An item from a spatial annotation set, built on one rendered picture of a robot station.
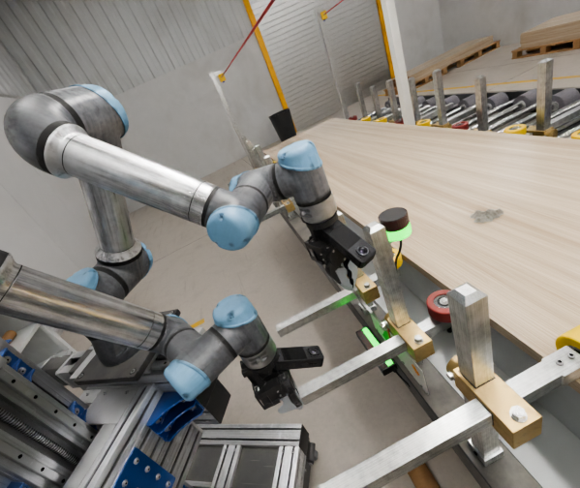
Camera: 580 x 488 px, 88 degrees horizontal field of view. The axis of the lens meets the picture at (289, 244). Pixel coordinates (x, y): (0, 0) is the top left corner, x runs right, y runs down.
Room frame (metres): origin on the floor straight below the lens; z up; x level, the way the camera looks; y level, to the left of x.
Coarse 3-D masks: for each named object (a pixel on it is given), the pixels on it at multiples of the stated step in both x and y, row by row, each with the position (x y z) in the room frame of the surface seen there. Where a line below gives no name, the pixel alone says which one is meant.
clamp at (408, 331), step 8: (392, 328) 0.53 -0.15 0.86; (400, 328) 0.51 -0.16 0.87; (408, 328) 0.50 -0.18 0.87; (416, 328) 0.49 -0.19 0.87; (400, 336) 0.49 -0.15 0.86; (408, 336) 0.48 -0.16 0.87; (424, 336) 0.46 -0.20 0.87; (408, 344) 0.46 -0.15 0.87; (416, 344) 0.45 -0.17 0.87; (424, 344) 0.44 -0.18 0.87; (432, 344) 0.44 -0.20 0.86; (416, 352) 0.44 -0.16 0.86; (424, 352) 0.44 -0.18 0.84; (432, 352) 0.44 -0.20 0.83; (416, 360) 0.44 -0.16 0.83
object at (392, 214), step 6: (390, 210) 0.55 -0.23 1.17; (396, 210) 0.54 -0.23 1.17; (402, 210) 0.53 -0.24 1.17; (384, 216) 0.54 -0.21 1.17; (390, 216) 0.53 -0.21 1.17; (396, 216) 0.52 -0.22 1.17; (402, 216) 0.51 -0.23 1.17; (390, 246) 0.51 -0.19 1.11; (396, 258) 0.53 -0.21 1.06; (396, 264) 0.53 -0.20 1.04
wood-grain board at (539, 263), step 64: (320, 128) 2.98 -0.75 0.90; (384, 128) 2.05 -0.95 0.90; (448, 128) 1.53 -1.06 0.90; (384, 192) 1.16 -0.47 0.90; (448, 192) 0.94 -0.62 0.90; (512, 192) 0.78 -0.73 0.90; (576, 192) 0.65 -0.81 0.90; (448, 256) 0.63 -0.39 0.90; (512, 256) 0.54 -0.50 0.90; (576, 256) 0.46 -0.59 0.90; (512, 320) 0.38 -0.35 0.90; (576, 320) 0.33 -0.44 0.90; (576, 384) 0.24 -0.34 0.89
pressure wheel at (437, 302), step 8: (432, 296) 0.52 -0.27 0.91; (440, 296) 0.51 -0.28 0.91; (432, 304) 0.50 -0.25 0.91; (440, 304) 0.49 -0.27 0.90; (432, 312) 0.49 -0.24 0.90; (440, 312) 0.47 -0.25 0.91; (448, 312) 0.46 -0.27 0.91; (440, 320) 0.47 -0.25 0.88; (448, 320) 0.46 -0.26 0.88; (448, 328) 0.49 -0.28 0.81
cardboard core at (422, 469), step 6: (420, 468) 0.53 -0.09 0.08; (426, 468) 0.53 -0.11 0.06; (414, 474) 0.52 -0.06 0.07; (420, 474) 0.51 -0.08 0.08; (426, 474) 0.51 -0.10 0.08; (432, 474) 0.51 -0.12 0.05; (414, 480) 0.51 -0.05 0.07; (420, 480) 0.50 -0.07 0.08; (426, 480) 0.49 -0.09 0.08; (432, 480) 0.49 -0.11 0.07; (420, 486) 0.49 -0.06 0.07; (426, 486) 0.48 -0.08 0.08; (432, 486) 0.47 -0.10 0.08; (438, 486) 0.47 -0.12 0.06
